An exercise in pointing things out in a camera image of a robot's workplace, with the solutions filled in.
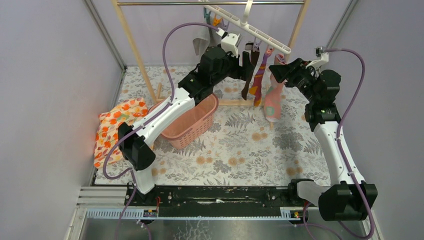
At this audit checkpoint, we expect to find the purple striped sock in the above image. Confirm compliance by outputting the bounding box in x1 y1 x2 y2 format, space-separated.
248 54 269 107

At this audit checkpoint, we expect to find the purple clothespin middle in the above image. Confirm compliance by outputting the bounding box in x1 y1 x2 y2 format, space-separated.
251 37 262 52

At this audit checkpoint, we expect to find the orange clothespin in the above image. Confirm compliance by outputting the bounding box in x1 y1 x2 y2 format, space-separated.
212 16 223 27

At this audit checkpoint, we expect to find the orange floral cloth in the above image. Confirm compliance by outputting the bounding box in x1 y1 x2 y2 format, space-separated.
93 97 148 169

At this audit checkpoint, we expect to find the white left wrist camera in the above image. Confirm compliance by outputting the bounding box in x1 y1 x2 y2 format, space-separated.
216 28 242 57

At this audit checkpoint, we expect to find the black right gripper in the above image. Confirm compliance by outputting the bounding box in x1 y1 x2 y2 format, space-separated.
268 58 319 104

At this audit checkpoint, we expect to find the dark brown hanging sock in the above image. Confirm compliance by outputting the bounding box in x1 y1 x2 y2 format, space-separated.
241 42 260 101

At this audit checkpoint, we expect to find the grey slotted cable duct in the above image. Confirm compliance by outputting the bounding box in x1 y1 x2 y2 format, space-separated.
86 207 303 221

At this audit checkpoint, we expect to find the pink clothespin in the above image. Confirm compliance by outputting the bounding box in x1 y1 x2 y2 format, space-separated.
264 46 274 58

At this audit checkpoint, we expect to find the white plastic clip hanger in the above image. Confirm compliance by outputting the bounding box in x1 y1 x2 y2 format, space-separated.
195 0 292 55

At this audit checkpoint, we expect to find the grey hanging towel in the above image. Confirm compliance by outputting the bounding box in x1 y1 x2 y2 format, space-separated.
192 26 216 57

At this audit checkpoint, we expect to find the pink plastic laundry basket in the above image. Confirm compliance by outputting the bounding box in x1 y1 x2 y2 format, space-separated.
160 94 219 150

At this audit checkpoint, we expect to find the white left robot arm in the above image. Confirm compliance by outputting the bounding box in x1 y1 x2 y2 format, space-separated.
117 46 255 206

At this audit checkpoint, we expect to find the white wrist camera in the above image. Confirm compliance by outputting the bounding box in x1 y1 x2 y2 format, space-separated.
306 46 329 70
216 28 242 57

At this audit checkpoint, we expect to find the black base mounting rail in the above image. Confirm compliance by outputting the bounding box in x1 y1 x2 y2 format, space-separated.
124 184 305 210

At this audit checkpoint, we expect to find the teal clothespin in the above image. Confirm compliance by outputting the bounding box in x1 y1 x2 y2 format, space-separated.
203 7 211 25

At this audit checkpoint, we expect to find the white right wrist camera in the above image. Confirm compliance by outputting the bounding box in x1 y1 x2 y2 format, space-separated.
306 46 329 70

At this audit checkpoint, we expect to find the wooden drying rack frame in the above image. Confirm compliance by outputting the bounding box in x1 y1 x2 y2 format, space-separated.
110 0 312 131

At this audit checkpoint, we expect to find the floral patterned table mat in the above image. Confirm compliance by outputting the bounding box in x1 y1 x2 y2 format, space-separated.
93 65 347 187

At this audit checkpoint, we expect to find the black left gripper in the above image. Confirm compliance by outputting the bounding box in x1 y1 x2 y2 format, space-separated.
208 46 251 85

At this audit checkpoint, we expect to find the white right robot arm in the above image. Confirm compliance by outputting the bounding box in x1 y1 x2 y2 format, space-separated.
269 58 378 221

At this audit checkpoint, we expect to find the purple clothespin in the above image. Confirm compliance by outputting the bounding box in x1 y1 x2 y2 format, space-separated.
251 37 262 52
220 20 230 31

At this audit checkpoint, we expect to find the purple clothespin left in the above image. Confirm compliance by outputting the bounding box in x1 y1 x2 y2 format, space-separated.
220 20 230 31

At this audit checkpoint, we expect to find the pink hanging sock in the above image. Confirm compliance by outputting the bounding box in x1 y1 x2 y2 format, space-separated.
263 73 286 124

